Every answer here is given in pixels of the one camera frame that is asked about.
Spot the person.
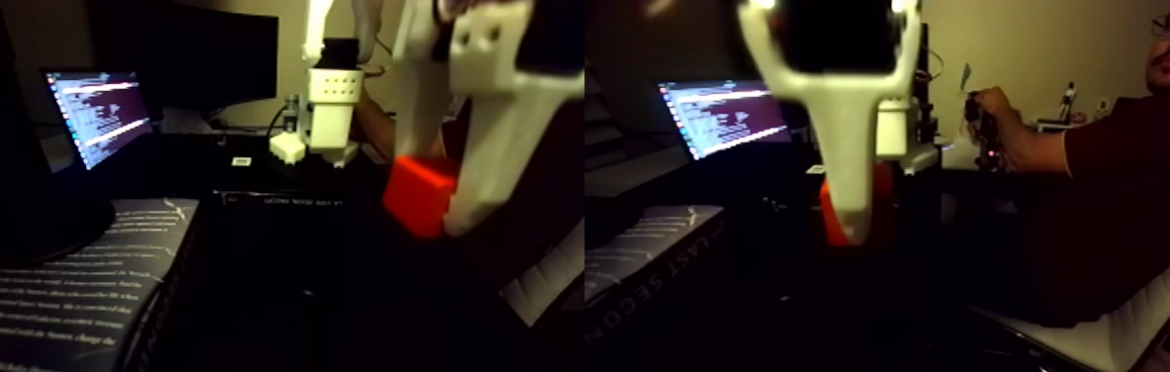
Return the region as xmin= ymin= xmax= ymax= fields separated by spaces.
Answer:
xmin=963 ymin=0 xmax=1170 ymax=328

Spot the black box with lettering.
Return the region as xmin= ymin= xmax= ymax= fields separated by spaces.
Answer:
xmin=214 ymin=184 xmax=349 ymax=209

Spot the person's left hand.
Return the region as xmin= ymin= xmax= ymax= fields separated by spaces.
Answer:
xmin=966 ymin=88 xmax=1010 ymax=132

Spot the white chair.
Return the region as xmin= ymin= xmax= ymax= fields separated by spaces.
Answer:
xmin=968 ymin=223 xmax=1170 ymax=372

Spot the black computer monitor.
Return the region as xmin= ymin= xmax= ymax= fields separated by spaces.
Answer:
xmin=91 ymin=0 xmax=280 ymax=118

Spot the black book with white text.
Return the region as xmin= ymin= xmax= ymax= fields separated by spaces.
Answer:
xmin=0 ymin=197 xmax=202 ymax=372

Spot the open laptop with lit screen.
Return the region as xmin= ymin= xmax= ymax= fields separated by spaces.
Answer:
xmin=42 ymin=67 xmax=170 ymax=173

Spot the red cube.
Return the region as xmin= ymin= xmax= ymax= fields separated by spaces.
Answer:
xmin=382 ymin=155 xmax=461 ymax=240

